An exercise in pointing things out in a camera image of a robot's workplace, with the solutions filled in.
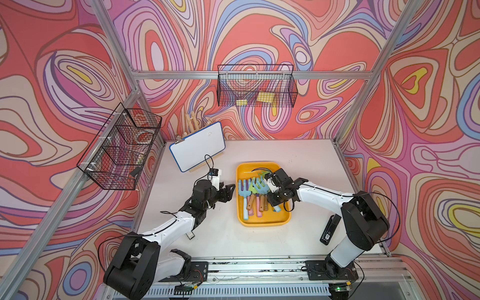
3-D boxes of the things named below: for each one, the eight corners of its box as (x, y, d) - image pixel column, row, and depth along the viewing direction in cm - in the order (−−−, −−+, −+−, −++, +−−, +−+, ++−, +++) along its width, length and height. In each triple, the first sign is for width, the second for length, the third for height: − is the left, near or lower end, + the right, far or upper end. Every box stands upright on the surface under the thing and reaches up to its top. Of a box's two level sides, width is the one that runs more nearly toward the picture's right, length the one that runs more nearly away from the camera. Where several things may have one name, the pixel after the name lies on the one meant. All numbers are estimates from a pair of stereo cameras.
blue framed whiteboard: (187, 181, 101) (176, 154, 84) (181, 172, 105) (169, 145, 88) (229, 156, 113) (227, 128, 96) (222, 149, 117) (219, 121, 99)
